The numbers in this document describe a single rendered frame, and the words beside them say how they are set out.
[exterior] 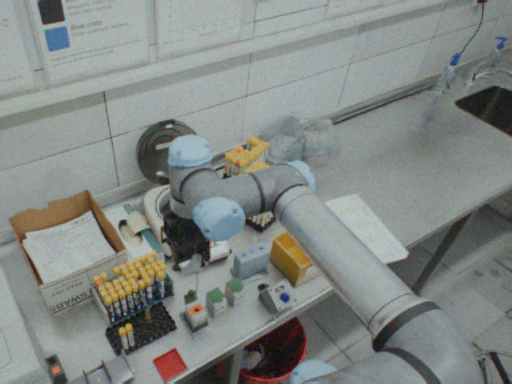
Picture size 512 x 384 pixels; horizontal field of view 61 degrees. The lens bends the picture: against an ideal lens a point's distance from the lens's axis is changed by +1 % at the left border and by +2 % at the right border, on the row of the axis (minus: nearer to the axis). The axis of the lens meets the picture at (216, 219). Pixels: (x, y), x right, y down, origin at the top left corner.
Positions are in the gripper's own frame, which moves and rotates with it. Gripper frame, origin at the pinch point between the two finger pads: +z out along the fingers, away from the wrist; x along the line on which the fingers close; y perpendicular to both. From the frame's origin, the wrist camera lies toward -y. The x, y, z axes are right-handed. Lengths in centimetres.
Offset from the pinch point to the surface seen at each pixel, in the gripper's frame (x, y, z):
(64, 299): -22.0, 28.2, 21.3
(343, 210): -12, -67, 25
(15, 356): 3.6, 40.7, -3.2
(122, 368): 3.1, 22.5, 22.8
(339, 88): -59, -104, 11
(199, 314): 1.2, -0.3, 19.8
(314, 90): -59, -89, 8
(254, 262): -5.4, -22.9, 19.3
